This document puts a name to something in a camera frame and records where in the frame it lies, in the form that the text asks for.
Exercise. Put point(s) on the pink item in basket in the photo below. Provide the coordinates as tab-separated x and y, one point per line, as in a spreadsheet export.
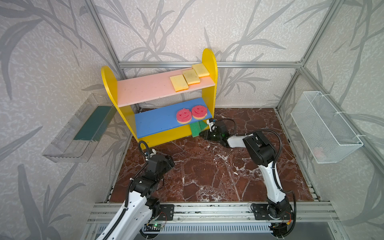
319	154

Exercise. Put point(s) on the pink top shelf board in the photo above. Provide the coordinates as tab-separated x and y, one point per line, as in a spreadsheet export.
153	87

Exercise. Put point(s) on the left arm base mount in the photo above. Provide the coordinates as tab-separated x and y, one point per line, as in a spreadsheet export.
163	212

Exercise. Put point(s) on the blue lower shelf board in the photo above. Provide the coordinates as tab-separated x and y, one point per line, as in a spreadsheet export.
163	119

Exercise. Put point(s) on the orange yellow sponge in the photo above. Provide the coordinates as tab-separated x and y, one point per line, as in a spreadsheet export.
179	83

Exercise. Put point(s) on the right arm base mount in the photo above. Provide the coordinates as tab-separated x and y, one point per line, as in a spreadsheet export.
262	211

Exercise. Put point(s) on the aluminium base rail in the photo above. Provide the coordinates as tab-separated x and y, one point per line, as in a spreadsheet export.
216	212

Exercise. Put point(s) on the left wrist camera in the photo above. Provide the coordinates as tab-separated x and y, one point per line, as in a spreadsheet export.
152	153

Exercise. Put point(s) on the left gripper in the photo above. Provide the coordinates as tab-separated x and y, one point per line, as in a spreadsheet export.
167	161

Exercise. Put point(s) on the clear plastic wall tray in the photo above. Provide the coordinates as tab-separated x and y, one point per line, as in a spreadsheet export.
64	149

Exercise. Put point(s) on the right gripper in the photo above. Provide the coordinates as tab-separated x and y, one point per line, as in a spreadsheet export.
210	132

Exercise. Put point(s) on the yellow shelf unit frame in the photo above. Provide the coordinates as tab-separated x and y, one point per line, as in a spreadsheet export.
128	114

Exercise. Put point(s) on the green circuit board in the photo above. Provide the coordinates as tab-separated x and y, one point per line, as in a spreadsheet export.
155	227

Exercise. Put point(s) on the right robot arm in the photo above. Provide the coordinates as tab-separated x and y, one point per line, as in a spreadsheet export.
264	147

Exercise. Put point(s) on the dark green scouring pad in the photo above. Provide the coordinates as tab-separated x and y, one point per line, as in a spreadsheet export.
96	124

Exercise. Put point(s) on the pink smiley sponge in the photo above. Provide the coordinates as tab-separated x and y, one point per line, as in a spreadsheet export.
199	112
184	116

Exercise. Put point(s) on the white wire mesh basket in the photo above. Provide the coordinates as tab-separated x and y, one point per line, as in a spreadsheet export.
322	125

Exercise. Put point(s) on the green sponge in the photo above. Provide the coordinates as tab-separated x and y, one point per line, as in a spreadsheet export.
197	128

